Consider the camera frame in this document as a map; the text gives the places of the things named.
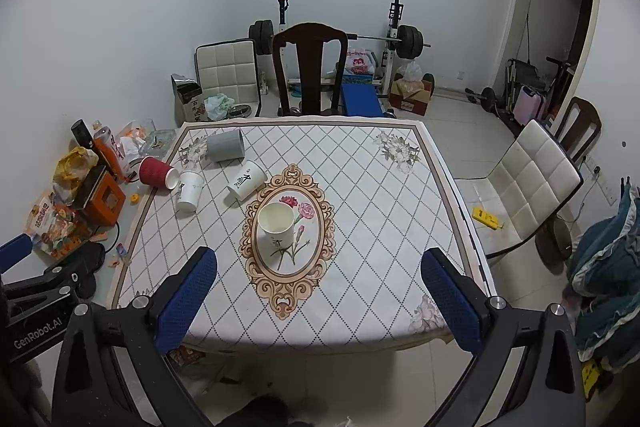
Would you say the green and white plastic bag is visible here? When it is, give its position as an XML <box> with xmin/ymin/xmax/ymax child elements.
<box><xmin>203</xmin><ymin>93</ymin><xmax>235</xmax><ymax>120</ymax></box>

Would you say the yellow black object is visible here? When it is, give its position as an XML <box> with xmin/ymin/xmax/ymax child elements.
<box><xmin>581</xmin><ymin>361</ymin><xmax>602</xmax><ymax>401</ymax></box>

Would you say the red and white plastic bag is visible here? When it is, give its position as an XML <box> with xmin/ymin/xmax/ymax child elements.
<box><xmin>344</xmin><ymin>48</ymin><xmax>377</xmax><ymax>77</ymax></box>

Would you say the black barbell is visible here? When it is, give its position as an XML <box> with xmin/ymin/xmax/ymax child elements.
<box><xmin>249</xmin><ymin>20</ymin><xmax>432</xmax><ymax>60</ymax></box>

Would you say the orange snack packet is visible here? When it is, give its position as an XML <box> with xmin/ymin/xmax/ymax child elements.
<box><xmin>27</xmin><ymin>193</ymin><xmax>103</xmax><ymax>258</ymax></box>

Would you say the white power strip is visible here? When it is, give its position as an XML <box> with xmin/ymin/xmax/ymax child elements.
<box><xmin>584</xmin><ymin>156</ymin><xmax>614</xmax><ymax>206</ymax></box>

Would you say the white padded chair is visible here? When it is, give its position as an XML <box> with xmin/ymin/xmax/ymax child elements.
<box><xmin>454</xmin><ymin>119</ymin><xmax>585</xmax><ymax>266</ymax></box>
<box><xmin>194</xmin><ymin>39</ymin><xmax>264</xmax><ymax>118</ymax></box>

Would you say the black dumbbell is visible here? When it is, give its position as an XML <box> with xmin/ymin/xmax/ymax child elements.
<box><xmin>464</xmin><ymin>87</ymin><xmax>499</xmax><ymax>113</ymax></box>

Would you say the white cup with flower print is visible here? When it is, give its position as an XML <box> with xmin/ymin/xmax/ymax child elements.
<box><xmin>255</xmin><ymin>202</ymin><xmax>295</xmax><ymax>260</ymax></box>

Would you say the pink suitcase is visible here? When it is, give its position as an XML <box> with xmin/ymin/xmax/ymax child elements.
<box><xmin>514</xmin><ymin>85</ymin><xmax>547</xmax><ymax>126</ymax></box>

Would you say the orange canister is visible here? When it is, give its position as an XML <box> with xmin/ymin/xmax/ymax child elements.
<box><xmin>92</xmin><ymin>129</ymin><xmax>127</xmax><ymax>184</ymax></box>

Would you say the folded black cart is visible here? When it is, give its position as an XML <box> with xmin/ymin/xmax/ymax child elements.
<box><xmin>505</xmin><ymin>59</ymin><xmax>537</xmax><ymax>114</ymax></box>

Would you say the printed diamond pattern tablecloth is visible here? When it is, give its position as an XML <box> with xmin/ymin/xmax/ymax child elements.
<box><xmin>109</xmin><ymin>119</ymin><xmax>499</xmax><ymax>351</ymax></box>

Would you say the black cylinder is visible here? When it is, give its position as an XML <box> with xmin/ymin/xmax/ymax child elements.
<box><xmin>70</xmin><ymin>119</ymin><xmax>94</xmax><ymax>148</ymax></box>

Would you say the white barbell rack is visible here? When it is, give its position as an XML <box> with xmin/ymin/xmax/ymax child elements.
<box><xmin>276</xmin><ymin>0</ymin><xmax>407</xmax><ymax>100</ymax></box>

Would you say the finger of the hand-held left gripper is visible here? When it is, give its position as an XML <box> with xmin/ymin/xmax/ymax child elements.
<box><xmin>30</xmin><ymin>242</ymin><xmax>107</xmax><ymax>301</ymax></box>
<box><xmin>0</xmin><ymin>234</ymin><xmax>34</xmax><ymax>273</ymax></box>

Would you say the teal ruffled blanket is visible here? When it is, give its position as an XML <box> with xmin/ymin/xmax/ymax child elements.
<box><xmin>566</xmin><ymin>186</ymin><xmax>640</xmax><ymax>370</ymax></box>

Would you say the white cup with dark print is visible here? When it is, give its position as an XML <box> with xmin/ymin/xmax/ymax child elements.
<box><xmin>226</xmin><ymin>160</ymin><xmax>267</xmax><ymax>200</ymax></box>

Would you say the black scooter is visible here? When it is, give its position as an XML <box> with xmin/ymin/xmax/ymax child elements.
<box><xmin>544</xmin><ymin>56</ymin><xmax>574</xmax><ymax>108</ymax></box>

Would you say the yellow plastic bag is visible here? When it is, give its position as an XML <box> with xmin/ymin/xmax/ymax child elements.
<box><xmin>53</xmin><ymin>146</ymin><xmax>100</xmax><ymax>204</ymax></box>

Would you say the red ribbed cup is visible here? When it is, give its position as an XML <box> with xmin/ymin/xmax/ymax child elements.
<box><xmin>139</xmin><ymin>156</ymin><xmax>179</xmax><ymax>191</ymax></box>

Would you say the orange box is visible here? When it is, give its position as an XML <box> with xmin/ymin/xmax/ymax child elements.
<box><xmin>80</xmin><ymin>166</ymin><xmax>126</xmax><ymax>226</ymax></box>

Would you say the yellow hand tool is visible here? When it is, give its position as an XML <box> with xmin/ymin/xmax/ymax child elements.
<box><xmin>472</xmin><ymin>207</ymin><xmax>504</xmax><ymax>231</ymax></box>

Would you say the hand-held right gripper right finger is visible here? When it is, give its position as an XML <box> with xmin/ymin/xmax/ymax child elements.
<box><xmin>421</xmin><ymin>248</ymin><xmax>587</xmax><ymax>427</ymax></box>

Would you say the dark wooden chair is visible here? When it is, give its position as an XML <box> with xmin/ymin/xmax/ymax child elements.
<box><xmin>554</xmin><ymin>96</ymin><xmax>603</xmax><ymax>164</ymax></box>
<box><xmin>272</xmin><ymin>23</ymin><xmax>349</xmax><ymax>118</ymax></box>

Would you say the cardboard box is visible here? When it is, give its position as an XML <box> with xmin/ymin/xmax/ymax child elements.
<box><xmin>389</xmin><ymin>74</ymin><xmax>435</xmax><ymax>116</ymax></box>

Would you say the plain white cup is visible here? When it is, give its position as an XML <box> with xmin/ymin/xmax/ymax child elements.
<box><xmin>175</xmin><ymin>171</ymin><xmax>205</xmax><ymax>212</ymax></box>

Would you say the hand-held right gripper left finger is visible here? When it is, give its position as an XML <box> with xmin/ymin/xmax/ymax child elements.
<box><xmin>51</xmin><ymin>246</ymin><xmax>218</xmax><ymax>427</ymax></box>

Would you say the black printed box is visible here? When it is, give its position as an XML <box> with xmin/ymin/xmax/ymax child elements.
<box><xmin>171</xmin><ymin>74</ymin><xmax>205</xmax><ymax>128</ymax></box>

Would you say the blue bench pad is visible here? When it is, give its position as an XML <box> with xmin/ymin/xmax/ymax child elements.
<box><xmin>341</xmin><ymin>84</ymin><xmax>387</xmax><ymax>118</ymax></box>

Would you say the grey cup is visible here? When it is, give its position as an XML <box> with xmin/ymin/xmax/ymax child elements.
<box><xmin>206</xmin><ymin>129</ymin><xmax>246</xmax><ymax>162</ymax></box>

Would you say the glass ashtray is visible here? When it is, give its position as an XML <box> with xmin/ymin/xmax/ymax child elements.
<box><xmin>139</xmin><ymin>129</ymin><xmax>177</xmax><ymax>158</ymax></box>

